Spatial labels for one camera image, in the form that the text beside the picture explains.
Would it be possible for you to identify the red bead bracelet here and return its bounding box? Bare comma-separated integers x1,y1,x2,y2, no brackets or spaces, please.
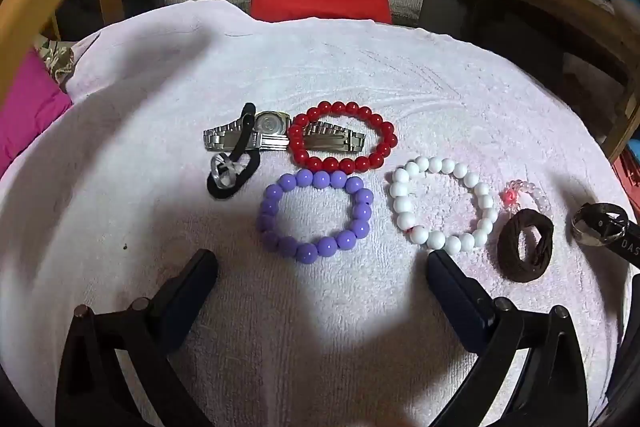
286,100,399,174

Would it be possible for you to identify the wooden side table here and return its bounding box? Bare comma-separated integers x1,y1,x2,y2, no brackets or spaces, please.
439,0,640,163

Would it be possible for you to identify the black hair tie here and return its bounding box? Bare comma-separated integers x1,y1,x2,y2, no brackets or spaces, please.
206,102,262,202

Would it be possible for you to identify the white bead bracelet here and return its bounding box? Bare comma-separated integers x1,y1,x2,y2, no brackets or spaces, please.
388,155,497,256

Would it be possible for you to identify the silver bangle ring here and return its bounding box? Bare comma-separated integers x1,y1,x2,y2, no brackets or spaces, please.
570,201,629,249

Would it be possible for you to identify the clear pink bead bracelet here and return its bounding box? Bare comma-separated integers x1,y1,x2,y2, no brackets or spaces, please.
501,178,552,216

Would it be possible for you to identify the brown hair tie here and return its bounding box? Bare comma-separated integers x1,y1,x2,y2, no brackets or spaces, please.
497,208,556,284

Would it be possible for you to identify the silver metal wristwatch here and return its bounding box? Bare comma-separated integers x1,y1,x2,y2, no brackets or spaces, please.
203,112,366,153

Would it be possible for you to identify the purple bead bracelet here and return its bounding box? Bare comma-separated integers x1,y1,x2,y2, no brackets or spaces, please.
256,169,376,266

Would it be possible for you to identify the magenta cushion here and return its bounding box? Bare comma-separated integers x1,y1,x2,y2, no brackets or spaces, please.
0,49,73,174

